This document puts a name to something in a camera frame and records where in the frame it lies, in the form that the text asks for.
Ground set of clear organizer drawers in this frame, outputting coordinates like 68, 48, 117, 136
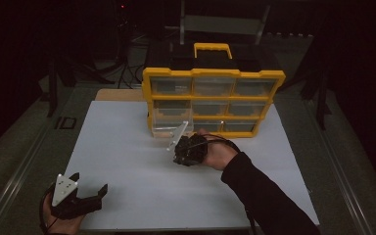
150, 76, 278, 133

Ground hand-held gripper black cable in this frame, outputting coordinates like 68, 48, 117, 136
204, 132, 243, 155
38, 185, 61, 235

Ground person's right hand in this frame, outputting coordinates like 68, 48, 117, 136
197, 127, 240, 171

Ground person's left hand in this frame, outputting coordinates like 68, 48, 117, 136
41, 194, 86, 235

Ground yellow organizer case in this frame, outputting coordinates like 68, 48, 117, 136
141, 42, 287, 140

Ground clear plastic drawer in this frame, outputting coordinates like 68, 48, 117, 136
150, 109, 195, 139

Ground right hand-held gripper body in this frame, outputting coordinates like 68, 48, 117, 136
165, 120, 210, 167

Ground dark metal stand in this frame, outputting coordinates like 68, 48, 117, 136
301, 62, 333, 131

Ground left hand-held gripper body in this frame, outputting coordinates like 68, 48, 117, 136
50, 173, 103, 220

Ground black floor cables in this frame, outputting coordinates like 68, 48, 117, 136
117, 58, 145, 90

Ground right hand-held gripper black cable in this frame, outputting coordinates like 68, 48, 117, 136
204, 132, 243, 155

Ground wooden board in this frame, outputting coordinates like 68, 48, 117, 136
94, 88, 147, 103

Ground left hand-held gripper black cable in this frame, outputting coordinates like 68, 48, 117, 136
38, 185, 61, 235

